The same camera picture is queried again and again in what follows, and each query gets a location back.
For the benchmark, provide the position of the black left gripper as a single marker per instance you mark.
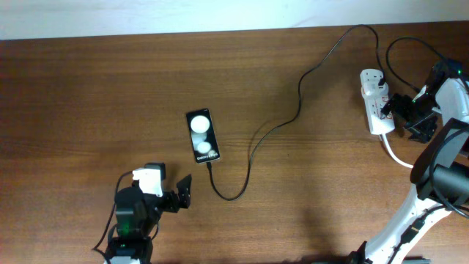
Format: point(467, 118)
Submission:
point(173, 203)

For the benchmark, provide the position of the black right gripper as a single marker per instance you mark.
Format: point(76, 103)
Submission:
point(421, 131)

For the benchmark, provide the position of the black flip smartphone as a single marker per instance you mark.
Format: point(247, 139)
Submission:
point(202, 134)

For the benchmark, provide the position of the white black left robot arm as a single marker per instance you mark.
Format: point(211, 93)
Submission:
point(137, 215)

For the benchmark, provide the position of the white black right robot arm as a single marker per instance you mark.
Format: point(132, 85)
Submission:
point(438, 117)

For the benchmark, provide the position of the white power strip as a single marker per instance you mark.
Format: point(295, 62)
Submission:
point(375, 97)

